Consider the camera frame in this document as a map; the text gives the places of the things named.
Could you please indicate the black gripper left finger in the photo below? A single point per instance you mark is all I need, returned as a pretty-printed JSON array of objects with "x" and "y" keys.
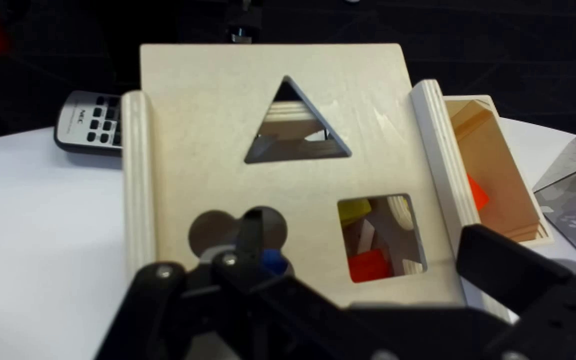
[{"x": 260, "y": 313}]

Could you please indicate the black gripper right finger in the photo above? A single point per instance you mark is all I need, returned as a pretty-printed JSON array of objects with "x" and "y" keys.
[{"x": 555, "y": 306}]

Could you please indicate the wooden lid with shape holes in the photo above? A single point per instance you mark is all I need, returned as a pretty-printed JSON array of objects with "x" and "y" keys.
[{"x": 208, "y": 146}]

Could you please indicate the blue block inside box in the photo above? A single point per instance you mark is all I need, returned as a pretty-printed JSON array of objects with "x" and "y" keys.
[{"x": 274, "y": 260}]

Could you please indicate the yellow block inside box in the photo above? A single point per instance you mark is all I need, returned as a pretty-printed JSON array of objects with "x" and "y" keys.
[{"x": 355, "y": 210}]

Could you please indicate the wooden shape sorter box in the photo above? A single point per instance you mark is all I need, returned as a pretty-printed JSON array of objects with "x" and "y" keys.
[{"x": 138, "y": 187}]

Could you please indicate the red block in tray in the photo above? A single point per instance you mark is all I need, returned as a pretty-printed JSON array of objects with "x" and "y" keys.
[{"x": 478, "y": 193}]

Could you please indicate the black remote control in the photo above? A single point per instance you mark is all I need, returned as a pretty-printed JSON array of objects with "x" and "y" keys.
[{"x": 88, "y": 123}]

